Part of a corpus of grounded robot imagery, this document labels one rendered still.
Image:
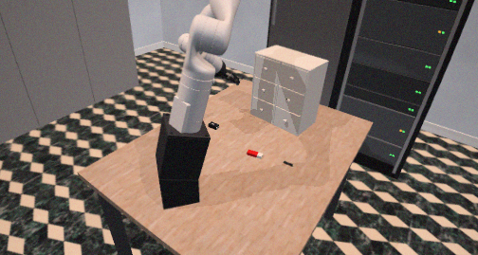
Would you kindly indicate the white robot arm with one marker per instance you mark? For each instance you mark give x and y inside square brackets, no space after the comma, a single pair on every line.
[213,37]

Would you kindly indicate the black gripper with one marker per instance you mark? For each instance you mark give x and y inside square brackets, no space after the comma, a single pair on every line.
[224,74]

